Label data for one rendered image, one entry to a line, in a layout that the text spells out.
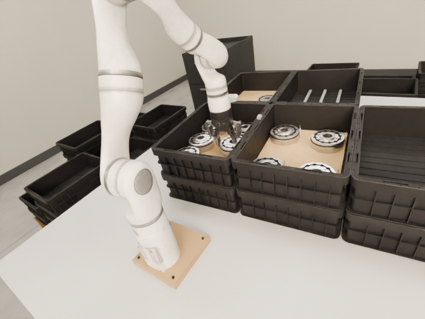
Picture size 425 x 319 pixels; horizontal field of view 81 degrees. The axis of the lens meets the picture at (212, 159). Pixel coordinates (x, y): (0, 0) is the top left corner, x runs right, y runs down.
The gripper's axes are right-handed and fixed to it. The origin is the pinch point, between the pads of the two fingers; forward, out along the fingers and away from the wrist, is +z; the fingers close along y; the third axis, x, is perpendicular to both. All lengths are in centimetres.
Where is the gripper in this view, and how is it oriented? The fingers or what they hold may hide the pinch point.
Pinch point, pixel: (226, 142)
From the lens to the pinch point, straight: 92.9
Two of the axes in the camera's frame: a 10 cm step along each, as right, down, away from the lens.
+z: 1.8, 8.1, 5.6
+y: 9.0, 0.9, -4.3
